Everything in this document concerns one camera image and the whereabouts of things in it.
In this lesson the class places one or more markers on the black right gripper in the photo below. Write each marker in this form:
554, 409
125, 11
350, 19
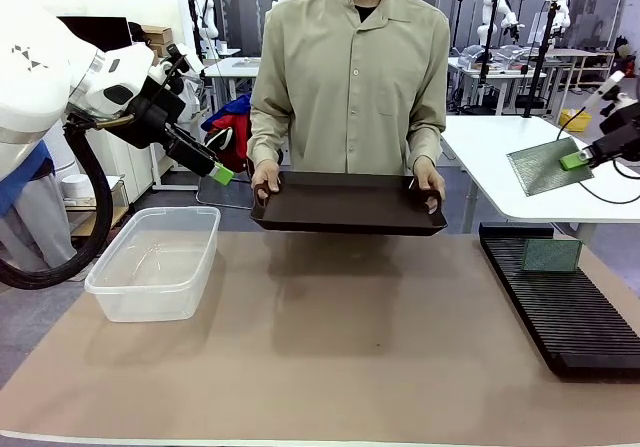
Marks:
627, 134

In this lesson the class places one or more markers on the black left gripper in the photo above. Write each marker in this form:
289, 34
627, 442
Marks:
150, 122

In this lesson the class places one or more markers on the green PCB board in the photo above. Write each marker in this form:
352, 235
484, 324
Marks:
540, 169
550, 255

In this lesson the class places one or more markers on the dark brown serving tray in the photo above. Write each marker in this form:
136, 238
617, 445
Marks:
350, 212

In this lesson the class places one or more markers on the person's right forearm beige sleeve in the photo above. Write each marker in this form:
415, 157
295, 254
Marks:
267, 142

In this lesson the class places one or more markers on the person's left forearm beige sleeve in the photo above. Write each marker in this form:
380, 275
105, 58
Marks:
427, 139

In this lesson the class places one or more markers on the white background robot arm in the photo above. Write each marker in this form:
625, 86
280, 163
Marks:
210, 17
507, 14
562, 14

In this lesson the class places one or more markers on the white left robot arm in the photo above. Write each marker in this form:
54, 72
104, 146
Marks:
30, 92

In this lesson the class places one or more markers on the person's right hand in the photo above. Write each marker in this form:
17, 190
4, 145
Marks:
267, 174

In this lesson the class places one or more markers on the person's left hand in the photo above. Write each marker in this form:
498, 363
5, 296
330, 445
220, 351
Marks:
432, 182

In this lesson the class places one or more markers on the yellow plastic basket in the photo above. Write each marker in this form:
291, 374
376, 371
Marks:
572, 123

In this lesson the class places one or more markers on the red and blue jacket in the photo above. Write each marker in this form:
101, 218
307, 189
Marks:
235, 122

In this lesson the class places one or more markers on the chair with white garment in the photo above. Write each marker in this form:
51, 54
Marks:
197, 102

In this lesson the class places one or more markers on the white cabinet wooden top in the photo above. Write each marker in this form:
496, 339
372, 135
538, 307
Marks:
125, 167

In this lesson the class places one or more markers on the large white table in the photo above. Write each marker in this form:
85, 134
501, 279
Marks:
485, 167

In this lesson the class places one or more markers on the white background table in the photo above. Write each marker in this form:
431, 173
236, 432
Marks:
230, 69
465, 64

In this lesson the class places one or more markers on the black tripod stand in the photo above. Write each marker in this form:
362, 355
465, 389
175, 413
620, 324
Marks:
541, 62

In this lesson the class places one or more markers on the wooden shelf unit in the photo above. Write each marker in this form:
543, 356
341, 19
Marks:
575, 53

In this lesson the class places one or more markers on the cardboard box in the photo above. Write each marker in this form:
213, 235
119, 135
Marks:
157, 34

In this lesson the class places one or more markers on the small white cylinder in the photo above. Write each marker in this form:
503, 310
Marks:
73, 187

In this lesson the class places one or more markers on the black pole stand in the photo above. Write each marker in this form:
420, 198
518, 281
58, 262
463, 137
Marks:
487, 57

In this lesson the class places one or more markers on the black slotted PCB rack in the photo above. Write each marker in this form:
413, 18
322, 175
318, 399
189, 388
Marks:
565, 307

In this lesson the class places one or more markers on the clear plastic storage box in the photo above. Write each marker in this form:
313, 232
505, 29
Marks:
150, 297

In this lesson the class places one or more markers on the person's torso beige shirt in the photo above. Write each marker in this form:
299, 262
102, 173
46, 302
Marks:
350, 92

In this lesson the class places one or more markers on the black computer monitor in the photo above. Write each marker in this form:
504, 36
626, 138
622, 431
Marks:
105, 32

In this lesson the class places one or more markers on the grey fabric cover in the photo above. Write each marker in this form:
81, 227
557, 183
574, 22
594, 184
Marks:
40, 227

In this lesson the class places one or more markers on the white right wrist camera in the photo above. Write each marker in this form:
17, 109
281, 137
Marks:
607, 87

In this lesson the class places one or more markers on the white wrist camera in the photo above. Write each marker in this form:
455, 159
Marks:
185, 59
607, 87

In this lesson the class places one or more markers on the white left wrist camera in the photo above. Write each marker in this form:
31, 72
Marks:
185, 59

